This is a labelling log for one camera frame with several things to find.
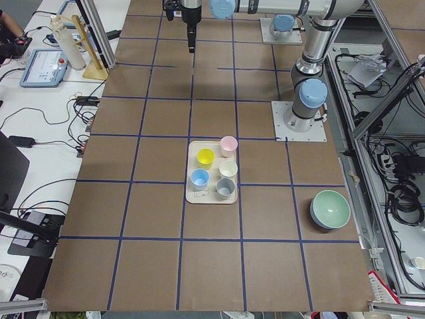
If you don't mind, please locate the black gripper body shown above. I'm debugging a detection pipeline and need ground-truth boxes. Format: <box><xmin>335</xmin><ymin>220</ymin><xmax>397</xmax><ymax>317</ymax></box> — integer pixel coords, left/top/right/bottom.
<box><xmin>180</xmin><ymin>0</ymin><xmax>202</xmax><ymax>33</ymax></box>

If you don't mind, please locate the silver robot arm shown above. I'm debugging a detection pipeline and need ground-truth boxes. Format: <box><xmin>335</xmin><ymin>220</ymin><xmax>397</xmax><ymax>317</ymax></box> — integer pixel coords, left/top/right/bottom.
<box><xmin>209</xmin><ymin>1</ymin><xmax>363</xmax><ymax>133</ymax></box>
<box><xmin>269</xmin><ymin>14</ymin><xmax>295</xmax><ymax>39</ymax></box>

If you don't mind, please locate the pink cup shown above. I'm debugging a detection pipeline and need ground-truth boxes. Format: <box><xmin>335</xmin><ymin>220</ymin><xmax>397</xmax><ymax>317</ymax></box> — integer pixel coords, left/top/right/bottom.
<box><xmin>220</xmin><ymin>136</ymin><xmax>238</xmax><ymax>158</ymax></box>

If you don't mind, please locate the yellow cup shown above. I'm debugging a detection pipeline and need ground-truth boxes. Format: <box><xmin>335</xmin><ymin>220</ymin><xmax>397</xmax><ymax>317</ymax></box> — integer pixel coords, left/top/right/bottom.
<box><xmin>197</xmin><ymin>148</ymin><xmax>215</xmax><ymax>170</ymax></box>

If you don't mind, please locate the pale green cup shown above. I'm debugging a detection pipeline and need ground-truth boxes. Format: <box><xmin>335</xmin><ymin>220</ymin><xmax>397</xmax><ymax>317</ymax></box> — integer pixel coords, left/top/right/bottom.
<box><xmin>218</xmin><ymin>159</ymin><xmax>238</xmax><ymax>179</ymax></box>

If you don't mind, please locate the blue cup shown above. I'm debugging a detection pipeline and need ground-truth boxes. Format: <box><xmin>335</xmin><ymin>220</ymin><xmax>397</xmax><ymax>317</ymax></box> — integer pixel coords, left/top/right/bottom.
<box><xmin>191</xmin><ymin>169</ymin><xmax>210</xmax><ymax>191</ymax></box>

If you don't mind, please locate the grey cup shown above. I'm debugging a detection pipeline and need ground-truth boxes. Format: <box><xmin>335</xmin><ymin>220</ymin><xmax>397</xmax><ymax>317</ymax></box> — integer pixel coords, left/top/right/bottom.
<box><xmin>216</xmin><ymin>178</ymin><xmax>235</xmax><ymax>201</ymax></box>

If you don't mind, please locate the wooden stand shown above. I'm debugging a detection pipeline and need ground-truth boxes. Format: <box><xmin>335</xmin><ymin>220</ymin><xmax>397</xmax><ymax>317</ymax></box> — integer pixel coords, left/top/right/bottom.
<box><xmin>59</xmin><ymin>15</ymin><xmax>108</xmax><ymax>80</ymax></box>

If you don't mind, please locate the white water bottle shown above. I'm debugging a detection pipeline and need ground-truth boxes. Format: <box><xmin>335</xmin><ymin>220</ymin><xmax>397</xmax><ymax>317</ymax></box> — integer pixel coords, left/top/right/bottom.
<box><xmin>50</xmin><ymin>15</ymin><xmax>86</xmax><ymax>70</ymax></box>

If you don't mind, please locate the cream plastic tray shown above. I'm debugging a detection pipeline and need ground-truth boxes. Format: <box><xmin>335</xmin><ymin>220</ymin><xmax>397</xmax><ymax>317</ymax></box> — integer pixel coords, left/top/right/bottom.
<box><xmin>185</xmin><ymin>141</ymin><xmax>237</xmax><ymax>204</ymax></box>

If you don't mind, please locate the teach pendant tablet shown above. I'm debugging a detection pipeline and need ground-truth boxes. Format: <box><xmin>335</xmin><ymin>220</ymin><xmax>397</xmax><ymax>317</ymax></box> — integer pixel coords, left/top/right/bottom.
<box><xmin>19</xmin><ymin>49</ymin><xmax>68</xmax><ymax>88</ymax></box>

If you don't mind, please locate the green bowl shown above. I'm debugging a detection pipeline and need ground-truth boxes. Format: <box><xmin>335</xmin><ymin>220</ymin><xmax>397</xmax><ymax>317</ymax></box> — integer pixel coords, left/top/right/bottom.
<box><xmin>316</xmin><ymin>190</ymin><xmax>351</xmax><ymax>229</ymax></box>

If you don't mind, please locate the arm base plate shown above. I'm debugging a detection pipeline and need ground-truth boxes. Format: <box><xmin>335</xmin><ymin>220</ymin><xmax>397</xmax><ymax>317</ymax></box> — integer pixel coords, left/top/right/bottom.
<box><xmin>260</xmin><ymin>17</ymin><xmax>302</xmax><ymax>45</ymax></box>
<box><xmin>272</xmin><ymin>101</ymin><xmax>327</xmax><ymax>142</ymax></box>

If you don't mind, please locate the aluminium frame post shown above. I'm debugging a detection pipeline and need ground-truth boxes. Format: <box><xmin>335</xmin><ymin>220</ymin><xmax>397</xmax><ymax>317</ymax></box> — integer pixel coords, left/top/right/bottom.
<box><xmin>76</xmin><ymin>0</ymin><xmax>116</xmax><ymax>69</ymax></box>

